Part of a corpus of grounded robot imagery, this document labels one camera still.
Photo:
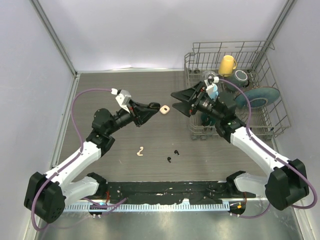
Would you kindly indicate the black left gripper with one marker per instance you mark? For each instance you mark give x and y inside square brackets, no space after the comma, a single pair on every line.
[140,112]

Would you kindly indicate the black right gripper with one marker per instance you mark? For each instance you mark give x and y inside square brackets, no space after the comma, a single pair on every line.
[187,108]

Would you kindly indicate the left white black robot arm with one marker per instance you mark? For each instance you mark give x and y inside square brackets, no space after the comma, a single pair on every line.
[49,193]

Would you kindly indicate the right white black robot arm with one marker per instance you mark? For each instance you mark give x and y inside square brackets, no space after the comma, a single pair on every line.
[285,181]

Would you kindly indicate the beige earbud charging case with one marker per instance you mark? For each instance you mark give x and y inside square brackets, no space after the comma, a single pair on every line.
[164,109]

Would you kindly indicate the dark teal mug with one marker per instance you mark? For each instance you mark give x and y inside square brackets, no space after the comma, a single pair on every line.
[207,120]

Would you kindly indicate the light blue mug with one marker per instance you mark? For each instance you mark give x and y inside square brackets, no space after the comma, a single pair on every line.
[212,91]

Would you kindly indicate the clear drinking glass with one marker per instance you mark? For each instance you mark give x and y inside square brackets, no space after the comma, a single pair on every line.
[209,75]

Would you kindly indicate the beige earbud pair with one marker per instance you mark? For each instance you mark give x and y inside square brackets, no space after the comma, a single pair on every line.
[139,153]

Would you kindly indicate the yellow mug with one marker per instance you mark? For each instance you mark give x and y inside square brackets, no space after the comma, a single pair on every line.
[227,66]

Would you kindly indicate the grey-green mug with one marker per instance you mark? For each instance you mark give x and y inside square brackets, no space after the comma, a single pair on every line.
[238,78]

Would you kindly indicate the teal ceramic plate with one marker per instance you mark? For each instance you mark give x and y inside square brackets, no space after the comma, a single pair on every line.
[258,97]

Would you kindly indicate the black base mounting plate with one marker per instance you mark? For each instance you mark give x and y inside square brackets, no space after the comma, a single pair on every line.
[168,192]

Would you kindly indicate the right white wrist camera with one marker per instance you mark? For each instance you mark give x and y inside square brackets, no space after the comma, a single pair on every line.
[207,83]

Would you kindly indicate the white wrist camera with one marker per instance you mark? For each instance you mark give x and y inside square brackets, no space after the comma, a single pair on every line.
[207,83]
[123,98]

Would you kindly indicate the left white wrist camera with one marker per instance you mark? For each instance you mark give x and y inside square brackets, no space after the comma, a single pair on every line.
[123,98]

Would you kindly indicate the grey wire dish rack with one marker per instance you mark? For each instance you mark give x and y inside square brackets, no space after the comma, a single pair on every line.
[267,122]

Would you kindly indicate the white slotted cable duct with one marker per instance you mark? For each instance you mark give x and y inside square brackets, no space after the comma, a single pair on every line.
[185,206]

